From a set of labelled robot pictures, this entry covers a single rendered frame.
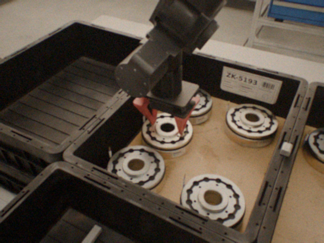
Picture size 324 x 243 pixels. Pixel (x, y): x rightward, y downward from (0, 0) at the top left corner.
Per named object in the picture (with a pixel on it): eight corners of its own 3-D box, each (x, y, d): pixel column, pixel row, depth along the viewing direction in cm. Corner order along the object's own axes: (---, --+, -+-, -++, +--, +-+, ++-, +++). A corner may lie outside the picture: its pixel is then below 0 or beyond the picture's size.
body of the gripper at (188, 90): (184, 115, 53) (184, 80, 48) (133, 98, 57) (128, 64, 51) (199, 93, 57) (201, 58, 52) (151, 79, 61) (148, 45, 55)
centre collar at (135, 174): (131, 152, 58) (131, 150, 57) (155, 162, 56) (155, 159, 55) (116, 171, 54) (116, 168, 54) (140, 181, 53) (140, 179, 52)
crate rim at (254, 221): (174, 54, 75) (175, 45, 74) (306, 88, 65) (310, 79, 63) (60, 167, 49) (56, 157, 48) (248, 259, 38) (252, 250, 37)
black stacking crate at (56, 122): (82, 58, 92) (75, 21, 85) (172, 87, 82) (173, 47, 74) (-42, 144, 66) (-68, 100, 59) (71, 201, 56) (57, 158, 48)
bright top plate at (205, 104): (176, 84, 75) (176, 82, 74) (217, 94, 72) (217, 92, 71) (159, 108, 68) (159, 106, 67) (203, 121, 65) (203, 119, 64)
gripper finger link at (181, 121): (184, 148, 58) (185, 111, 52) (151, 135, 61) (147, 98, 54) (199, 125, 62) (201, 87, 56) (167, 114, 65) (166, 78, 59)
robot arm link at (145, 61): (224, 21, 44) (176, -20, 44) (189, 64, 37) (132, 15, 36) (183, 71, 53) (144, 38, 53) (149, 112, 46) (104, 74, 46)
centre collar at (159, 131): (162, 118, 65) (162, 116, 64) (184, 126, 63) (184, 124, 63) (150, 132, 62) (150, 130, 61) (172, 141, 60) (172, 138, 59)
